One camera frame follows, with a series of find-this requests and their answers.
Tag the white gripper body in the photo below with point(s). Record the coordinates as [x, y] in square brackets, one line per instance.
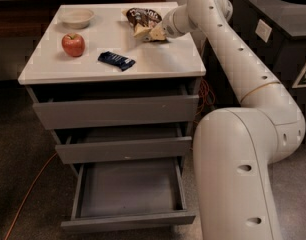
[168, 26]

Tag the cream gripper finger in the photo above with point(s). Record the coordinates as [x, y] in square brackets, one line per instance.
[141, 32]
[157, 33]

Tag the brown chip bag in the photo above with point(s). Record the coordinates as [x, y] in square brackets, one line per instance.
[144, 16]

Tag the grey bottom drawer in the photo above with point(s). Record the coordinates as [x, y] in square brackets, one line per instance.
[128, 195]

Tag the grey drawer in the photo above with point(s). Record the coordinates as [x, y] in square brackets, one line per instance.
[128, 195]
[101, 144]
[72, 106]

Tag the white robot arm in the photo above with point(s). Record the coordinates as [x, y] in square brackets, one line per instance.
[233, 147]

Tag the grey top drawer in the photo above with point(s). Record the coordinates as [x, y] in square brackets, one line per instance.
[72, 106]

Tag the grey drawer cabinet white top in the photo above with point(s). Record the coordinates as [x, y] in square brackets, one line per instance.
[158, 64]

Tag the grey middle drawer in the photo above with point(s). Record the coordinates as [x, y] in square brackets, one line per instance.
[101, 144]

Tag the dark blue snack bar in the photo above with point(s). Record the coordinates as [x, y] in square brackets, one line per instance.
[123, 63]

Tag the white paper bowl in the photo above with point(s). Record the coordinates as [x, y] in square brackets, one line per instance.
[76, 18]

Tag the red apple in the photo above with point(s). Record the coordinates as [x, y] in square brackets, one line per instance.
[73, 44]

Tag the white label on bin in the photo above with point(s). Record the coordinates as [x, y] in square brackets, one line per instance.
[263, 30]

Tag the black trash bin cabinet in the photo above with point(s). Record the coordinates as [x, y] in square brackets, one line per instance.
[285, 52]

